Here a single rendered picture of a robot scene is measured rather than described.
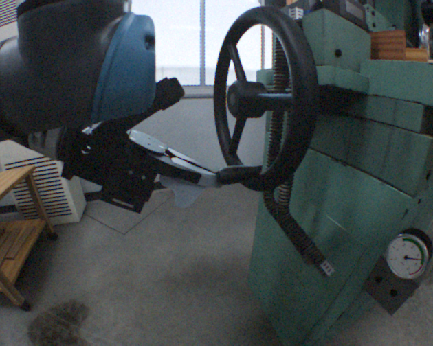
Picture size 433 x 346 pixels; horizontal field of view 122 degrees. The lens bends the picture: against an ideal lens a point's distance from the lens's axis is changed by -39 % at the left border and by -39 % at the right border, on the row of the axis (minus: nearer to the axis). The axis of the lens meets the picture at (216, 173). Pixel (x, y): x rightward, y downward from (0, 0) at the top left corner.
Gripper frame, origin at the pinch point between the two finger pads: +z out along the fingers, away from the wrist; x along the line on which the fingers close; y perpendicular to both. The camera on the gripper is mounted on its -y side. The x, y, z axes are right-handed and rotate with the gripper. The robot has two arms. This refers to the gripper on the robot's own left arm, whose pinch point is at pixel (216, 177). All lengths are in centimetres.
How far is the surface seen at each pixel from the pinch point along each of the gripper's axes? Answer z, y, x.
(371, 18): 14.9, -47.3, -0.8
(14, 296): -46, 92, -22
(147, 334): 14, 73, -10
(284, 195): 11.9, -2.2, 1.9
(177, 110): 12, -4, -136
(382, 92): 13.2, -24.7, 8.8
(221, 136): 3.4, -5.1, -13.1
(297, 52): -3.7, -16.7, 8.6
